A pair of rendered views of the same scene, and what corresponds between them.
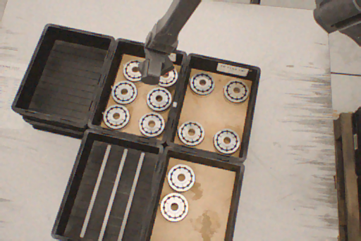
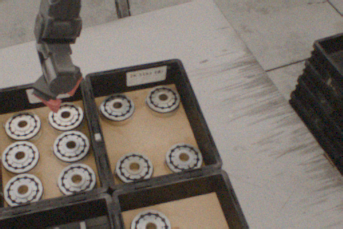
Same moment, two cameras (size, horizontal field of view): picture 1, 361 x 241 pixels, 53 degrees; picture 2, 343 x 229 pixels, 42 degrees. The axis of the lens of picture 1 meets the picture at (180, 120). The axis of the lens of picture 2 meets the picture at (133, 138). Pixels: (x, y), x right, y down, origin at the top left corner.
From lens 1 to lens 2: 0.38 m
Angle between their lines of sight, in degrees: 17
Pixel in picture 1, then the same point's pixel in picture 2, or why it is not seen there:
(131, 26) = not seen: outside the picture
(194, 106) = (120, 138)
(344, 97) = not seen: hidden behind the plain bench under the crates
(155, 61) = (60, 53)
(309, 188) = (305, 180)
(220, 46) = not seen: hidden behind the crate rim
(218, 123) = (161, 145)
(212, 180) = (191, 215)
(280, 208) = (287, 219)
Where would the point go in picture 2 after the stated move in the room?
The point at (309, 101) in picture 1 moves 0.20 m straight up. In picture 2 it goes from (246, 88) to (259, 47)
